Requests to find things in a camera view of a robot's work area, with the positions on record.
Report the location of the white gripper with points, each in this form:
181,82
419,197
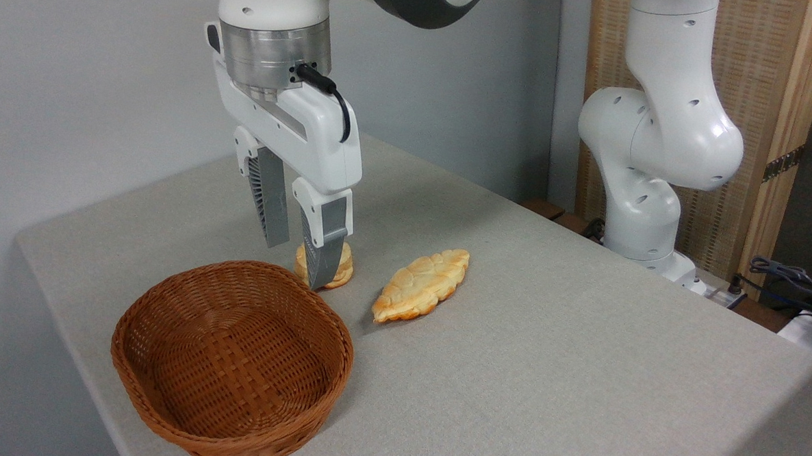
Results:
314,138

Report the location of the small round bread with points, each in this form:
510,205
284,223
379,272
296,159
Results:
341,266

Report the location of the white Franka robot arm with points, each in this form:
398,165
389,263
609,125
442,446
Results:
657,129

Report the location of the long braided bread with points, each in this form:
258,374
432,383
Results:
420,285

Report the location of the brown wicker basket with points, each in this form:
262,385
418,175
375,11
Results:
232,364

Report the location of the woven wooden folding screen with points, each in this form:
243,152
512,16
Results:
762,65

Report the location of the dark metal screen hinge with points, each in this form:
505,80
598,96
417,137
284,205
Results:
784,163

